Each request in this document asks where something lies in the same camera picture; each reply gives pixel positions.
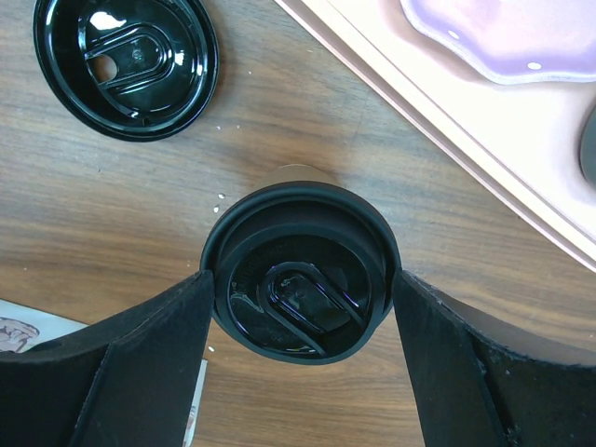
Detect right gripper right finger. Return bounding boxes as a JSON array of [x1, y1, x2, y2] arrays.
[[393, 271, 595, 446]]

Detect dark green mug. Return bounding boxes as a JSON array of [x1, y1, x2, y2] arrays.
[[579, 108, 596, 186]]

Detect pink dotted plate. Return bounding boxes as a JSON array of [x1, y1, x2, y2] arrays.
[[400, 1, 595, 85]]

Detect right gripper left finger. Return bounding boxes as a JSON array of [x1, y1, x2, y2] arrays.
[[1, 271, 214, 446]]

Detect black cup lid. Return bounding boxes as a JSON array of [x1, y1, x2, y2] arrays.
[[33, 1, 220, 142], [200, 181, 401, 366]]

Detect paper bag orange handles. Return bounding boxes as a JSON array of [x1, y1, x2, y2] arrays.
[[1, 300, 208, 446]]

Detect pink plastic tray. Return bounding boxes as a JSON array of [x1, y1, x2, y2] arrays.
[[281, 1, 595, 268]]

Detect brown paper cup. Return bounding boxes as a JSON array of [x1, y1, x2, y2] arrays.
[[253, 164, 340, 191]]

